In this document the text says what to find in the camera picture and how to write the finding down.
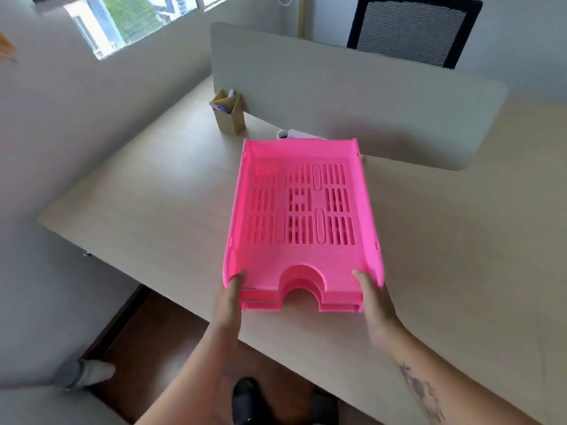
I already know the person's right hand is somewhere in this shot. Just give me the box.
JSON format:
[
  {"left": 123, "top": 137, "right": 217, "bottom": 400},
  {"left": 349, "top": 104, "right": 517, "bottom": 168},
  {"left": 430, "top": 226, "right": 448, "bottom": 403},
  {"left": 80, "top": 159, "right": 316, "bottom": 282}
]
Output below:
[{"left": 352, "top": 270, "right": 406, "bottom": 350}]

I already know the person's left hand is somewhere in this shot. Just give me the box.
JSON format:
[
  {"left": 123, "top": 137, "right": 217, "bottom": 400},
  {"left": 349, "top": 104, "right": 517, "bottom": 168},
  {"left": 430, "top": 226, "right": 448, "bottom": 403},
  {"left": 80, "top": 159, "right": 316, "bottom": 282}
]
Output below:
[{"left": 212, "top": 271, "right": 247, "bottom": 339}]

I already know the pink plastic letter tray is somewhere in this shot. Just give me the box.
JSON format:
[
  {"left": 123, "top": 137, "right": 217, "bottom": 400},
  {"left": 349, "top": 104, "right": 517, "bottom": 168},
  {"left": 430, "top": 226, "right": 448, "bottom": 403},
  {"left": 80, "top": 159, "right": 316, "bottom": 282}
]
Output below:
[
  {"left": 239, "top": 285, "right": 365, "bottom": 314},
  {"left": 223, "top": 137, "right": 385, "bottom": 306}
]

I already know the person's left forearm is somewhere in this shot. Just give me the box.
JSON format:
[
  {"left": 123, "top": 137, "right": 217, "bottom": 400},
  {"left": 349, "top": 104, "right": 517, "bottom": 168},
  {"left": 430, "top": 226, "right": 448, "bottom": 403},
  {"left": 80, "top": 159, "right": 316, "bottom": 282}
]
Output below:
[{"left": 133, "top": 324, "right": 241, "bottom": 425}]

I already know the person's right forearm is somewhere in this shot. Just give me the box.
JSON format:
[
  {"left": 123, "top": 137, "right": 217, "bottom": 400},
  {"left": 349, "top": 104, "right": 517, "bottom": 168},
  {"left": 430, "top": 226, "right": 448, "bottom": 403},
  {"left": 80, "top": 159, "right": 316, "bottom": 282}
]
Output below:
[{"left": 376, "top": 326, "right": 543, "bottom": 425}]

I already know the person's black left shoe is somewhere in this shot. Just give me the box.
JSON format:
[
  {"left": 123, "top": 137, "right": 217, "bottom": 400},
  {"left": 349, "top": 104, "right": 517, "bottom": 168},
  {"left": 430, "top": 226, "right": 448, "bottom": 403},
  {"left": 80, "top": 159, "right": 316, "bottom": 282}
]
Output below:
[{"left": 232, "top": 378, "right": 268, "bottom": 425}]

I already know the white object behind tray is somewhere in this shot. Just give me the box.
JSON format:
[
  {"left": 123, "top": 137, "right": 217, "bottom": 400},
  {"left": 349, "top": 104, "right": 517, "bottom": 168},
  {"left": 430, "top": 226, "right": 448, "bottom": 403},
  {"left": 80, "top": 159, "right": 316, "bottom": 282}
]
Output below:
[{"left": 277, "top": 128, "right": 329, "bottom": 140}]

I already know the brown cardboard pen holder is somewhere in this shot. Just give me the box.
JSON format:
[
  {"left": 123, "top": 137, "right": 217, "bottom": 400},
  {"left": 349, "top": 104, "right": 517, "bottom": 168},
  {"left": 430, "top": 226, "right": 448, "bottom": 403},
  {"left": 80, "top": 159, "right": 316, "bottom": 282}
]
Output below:
[{"left": 209, "top": 89, "right": 246, "bottom": 136}]

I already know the white blue marker pen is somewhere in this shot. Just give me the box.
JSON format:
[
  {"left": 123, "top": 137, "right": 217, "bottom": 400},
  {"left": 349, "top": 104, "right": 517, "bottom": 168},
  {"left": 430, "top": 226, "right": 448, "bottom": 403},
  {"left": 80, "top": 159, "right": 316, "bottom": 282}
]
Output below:
[{"left": 216, "top": 89, "right": 236, "bottom": 115}]

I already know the grey desk divider panel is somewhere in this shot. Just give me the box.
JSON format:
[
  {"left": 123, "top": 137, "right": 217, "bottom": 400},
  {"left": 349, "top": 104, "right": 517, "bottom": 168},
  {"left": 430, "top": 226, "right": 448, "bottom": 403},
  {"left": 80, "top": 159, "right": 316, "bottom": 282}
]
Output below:
[{"left": 209, "top": 21, "right": 509, "bottom": 171}]

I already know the black mesh office chair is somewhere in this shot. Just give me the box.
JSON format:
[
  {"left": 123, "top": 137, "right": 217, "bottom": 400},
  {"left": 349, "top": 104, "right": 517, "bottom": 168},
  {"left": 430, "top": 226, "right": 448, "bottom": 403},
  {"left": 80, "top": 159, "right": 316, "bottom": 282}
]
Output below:
[{"left": 346, "top": 0, "right": 483, "bottom": 70}]

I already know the glass window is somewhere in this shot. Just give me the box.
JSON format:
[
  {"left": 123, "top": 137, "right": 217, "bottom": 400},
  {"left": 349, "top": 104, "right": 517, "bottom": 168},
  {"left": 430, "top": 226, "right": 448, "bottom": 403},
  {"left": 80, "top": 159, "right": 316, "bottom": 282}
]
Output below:
[{"left": 62, "top": 0, "right": 235, "bottom": 61}]

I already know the orange paper piece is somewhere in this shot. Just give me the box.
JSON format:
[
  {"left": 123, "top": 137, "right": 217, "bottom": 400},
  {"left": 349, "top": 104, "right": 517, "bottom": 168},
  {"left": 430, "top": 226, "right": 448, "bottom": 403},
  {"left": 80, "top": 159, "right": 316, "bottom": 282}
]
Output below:
[{"left": 0, "top": 32, "right": 17, "bottom": 63}]

